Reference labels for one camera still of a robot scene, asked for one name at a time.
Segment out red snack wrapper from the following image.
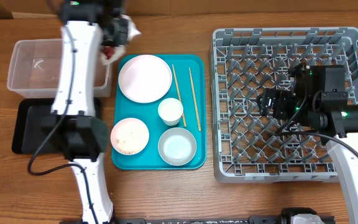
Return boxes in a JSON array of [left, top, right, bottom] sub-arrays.
[[104, 47, 114, 60]]

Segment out white paper cup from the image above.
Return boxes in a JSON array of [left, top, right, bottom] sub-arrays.
[[158, 98, 183, 126]]

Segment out small pink bowl with crumbs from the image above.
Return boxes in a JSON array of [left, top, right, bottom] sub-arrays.
[[110, 118, 150, 156]]

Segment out white napkin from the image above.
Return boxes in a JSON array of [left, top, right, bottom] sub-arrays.
[[101, 14, 140, 65]]

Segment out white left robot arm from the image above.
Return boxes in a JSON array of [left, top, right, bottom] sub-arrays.
[[27, 0, 129, 223]]

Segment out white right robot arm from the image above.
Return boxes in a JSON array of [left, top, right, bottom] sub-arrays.
[[256, 64, 358, 223]]

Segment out grey dishwasher rack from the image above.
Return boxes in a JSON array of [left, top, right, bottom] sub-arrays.
[[210, 27, 358, 183]]

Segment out large pink plate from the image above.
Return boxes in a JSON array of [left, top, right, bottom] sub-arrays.
[[118, 55, 173, 103]]

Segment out left wooden chopstick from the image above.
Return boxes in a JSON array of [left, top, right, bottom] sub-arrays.
[[172, 64, 187, 128]]

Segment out wooden chopstick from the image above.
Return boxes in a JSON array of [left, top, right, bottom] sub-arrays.
[[188, 67, 201, 132], [172, 64, 187, 128]]

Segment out right wooden chopstick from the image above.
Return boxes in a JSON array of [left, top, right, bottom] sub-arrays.
[[188, 67, 201, 132]]

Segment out clear plastic bin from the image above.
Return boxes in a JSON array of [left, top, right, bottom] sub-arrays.
[[6, 39, 113, 99]]

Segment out teal serving tray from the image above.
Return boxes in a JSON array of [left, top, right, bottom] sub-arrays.
[[111, 54, 207, 170]]

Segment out grey bowl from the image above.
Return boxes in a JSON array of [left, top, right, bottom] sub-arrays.
[[158, 128, 197, 166]]

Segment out black plastic tray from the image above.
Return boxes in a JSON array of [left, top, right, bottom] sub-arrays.
[[11, 98, 108, 154]]

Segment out black rail at table edge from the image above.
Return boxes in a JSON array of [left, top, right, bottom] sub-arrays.
[[59, 207, 335, 224]]

